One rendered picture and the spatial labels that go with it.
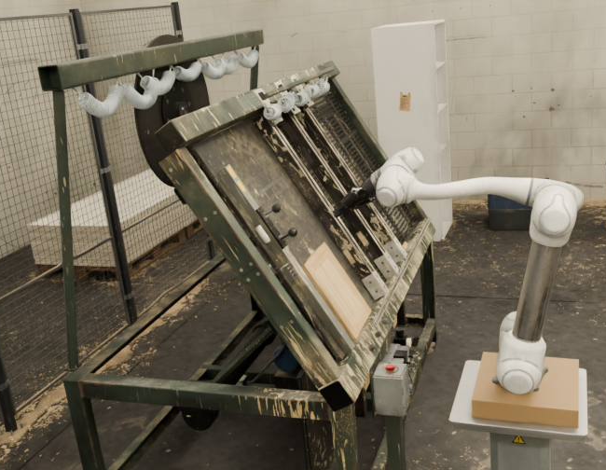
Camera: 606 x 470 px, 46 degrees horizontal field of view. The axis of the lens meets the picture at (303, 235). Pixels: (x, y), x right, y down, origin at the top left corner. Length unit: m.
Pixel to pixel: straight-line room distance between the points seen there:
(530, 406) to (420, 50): 4.49
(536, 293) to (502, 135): 5.72
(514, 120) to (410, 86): 1.72
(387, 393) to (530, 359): 0.57
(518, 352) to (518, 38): 5.73
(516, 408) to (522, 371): 0.25
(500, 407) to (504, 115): 5.63
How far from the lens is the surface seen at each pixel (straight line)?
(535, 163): 8.31
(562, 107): 8.18
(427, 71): 6.83
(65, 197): 3.19
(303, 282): 3.07
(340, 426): 3.04
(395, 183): 2.54
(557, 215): 2.47
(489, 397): 2.93
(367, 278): 3.62
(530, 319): 2.68
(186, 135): 2.82
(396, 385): 2.87
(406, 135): 6.96
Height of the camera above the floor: 2.33
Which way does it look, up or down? 18 degrees down
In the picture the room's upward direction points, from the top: 6 degrees counter-clockwise
